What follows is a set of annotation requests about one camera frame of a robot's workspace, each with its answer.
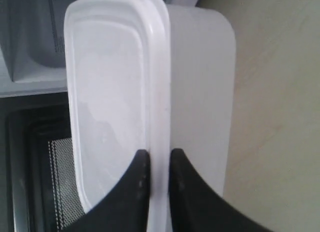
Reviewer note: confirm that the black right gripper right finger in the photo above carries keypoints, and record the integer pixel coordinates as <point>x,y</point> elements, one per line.
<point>195,206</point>

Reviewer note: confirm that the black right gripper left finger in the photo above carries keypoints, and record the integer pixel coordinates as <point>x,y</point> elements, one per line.
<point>126,206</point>

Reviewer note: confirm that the white microwave door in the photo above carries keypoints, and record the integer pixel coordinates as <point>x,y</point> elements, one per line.
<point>37,179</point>

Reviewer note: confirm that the white Midea microwave oven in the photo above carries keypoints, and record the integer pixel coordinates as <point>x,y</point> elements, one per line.
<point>32,51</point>

